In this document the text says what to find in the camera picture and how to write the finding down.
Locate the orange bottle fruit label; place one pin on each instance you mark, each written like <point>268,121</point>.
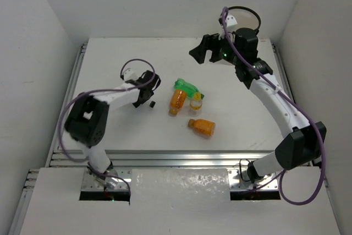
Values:
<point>177,101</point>

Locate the white foam cover plate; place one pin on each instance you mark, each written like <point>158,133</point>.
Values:
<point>179,186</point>

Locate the left side rail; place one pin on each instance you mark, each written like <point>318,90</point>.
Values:
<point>70,90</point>

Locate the clear bottle black label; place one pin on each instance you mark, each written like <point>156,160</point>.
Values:
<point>152,104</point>

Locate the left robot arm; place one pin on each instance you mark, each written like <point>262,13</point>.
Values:
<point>87,120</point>

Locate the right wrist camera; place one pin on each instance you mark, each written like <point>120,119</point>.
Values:
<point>229,23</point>

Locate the green plastic bottle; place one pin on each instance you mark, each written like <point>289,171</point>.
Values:
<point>187,87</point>

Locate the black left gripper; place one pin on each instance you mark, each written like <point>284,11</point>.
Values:
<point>147,89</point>

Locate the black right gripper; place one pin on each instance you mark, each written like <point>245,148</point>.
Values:
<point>207,42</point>

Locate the aluminium table edge rail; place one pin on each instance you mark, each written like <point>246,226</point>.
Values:
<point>183,159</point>

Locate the white bin black rim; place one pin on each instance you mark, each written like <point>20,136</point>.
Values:
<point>246,18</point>

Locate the orange bottle brown cap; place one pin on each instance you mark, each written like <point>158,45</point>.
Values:
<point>202,126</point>

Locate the clear bottle yellow cap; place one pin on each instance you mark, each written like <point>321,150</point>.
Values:
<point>195,104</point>

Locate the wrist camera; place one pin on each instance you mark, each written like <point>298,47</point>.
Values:
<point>229,23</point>
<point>128,74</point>

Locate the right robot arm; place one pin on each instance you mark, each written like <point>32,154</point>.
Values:
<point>301,141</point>

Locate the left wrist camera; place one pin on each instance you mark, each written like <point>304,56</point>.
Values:
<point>128,74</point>

